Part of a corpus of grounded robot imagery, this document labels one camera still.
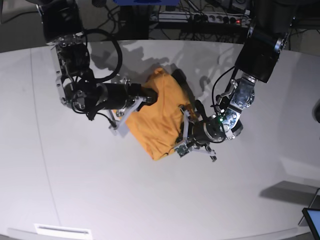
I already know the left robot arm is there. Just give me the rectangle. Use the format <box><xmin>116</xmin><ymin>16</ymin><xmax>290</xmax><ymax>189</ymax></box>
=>
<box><xmin>184</xmin><ymin>0</ymin><xmax>302</xmax><ymax>146</ymax></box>

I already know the dark round object right edge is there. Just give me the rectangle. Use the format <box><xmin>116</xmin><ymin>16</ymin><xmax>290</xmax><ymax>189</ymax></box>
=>
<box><xmin>312</xmin><ymin>100</ymin><xmax>320</xmax><ymax>123</ymax></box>

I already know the white power strip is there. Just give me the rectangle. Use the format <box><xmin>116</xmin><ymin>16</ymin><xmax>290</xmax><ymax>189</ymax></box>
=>
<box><xmin>149</xmin><ymin>11</ymin><xmax>252</xmax><ymax>27</ymax></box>

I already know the orange T-shirt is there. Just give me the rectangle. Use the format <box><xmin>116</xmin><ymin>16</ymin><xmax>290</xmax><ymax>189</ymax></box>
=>
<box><xmin>125</xmin><ymin>67</ymin><xmax>191</xmax><ymax>161</ymax></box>

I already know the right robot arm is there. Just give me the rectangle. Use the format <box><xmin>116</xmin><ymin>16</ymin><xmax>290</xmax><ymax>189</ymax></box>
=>
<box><xmin>33</xmin><ymin>0</ymin><xmax>158</xmax><ymax>121</ymax></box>

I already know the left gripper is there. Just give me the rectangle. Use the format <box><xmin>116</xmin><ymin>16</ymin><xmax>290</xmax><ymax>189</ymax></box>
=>
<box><xmin>187</xmin><ymin>121</ymin><xmax>209</xmax><ymax>144</ymax></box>

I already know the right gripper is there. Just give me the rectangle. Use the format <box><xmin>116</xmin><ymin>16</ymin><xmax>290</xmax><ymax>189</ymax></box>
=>
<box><xmin>99</xmin><ymin>83</ymin><xmax>158</xmax><ymax>110</ymax></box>

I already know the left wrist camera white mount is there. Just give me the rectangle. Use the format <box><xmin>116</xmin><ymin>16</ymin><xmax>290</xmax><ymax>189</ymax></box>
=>
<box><xmin>173</xmin><ymin>105</ymin><xmax>217</xmax><ymax>162</ymax></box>

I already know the tablet on stand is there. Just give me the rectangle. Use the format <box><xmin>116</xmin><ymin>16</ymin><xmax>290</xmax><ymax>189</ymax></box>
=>
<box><xmin>298</xmin><ymin>188</ymin><xmax>320</xmax><ymax>240</ymax></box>

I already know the black triangular object on table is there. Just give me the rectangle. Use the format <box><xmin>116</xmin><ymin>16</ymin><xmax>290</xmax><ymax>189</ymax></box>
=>
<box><xmin>171</xmin><ymin>68</ymin><xmax>188</xmax><ymax>87</ymax></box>

